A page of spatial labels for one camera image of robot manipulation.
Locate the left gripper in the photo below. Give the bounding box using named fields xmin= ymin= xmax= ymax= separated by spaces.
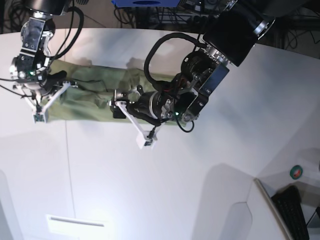
xmin=111 ymin=86 xmax=175 ymax=125

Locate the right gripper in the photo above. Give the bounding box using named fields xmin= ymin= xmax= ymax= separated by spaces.
xmin=9 ymin=56 xmax=67 ymax=90

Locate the green t-shirt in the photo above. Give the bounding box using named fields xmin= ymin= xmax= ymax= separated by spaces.
xmin=41 ymin=59 xmax=187 ymax=127

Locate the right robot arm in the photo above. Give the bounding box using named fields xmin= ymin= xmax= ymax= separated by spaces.
xmin=9 ymin=0 xmax=84 ymax=100

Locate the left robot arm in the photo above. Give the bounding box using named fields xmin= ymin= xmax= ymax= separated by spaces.
xmin=110 ymin=0 xmax=304 ymax=127

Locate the blue box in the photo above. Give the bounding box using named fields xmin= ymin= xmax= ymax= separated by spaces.
xmin=111 ymin=0 xmax=180 ymax=8

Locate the black power strip with plugs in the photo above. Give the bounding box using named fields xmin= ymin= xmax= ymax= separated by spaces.
xmin=191 ymin=13 xmax=247 ymax=27

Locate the green tape roll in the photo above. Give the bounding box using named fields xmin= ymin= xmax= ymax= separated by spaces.
xmin=289 ymin=165 xmax=303 ymax=180

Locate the black keyboard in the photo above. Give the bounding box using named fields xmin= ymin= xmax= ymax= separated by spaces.
xmin=271 ymin=185 xmax=310 ymax=240

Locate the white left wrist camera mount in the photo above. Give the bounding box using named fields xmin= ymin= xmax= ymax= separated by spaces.
xmin=108 ymin=89 xmax=162 ymax=149

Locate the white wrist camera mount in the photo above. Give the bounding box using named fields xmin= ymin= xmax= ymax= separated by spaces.
xmin=108 ymin=89 xmax=162 ymax=149
xmin=13 ymin=80 xmax=78 ymax=123

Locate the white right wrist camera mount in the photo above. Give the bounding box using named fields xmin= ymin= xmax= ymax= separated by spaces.
xmin=13 ymin=80 xmax=78 ymax=123

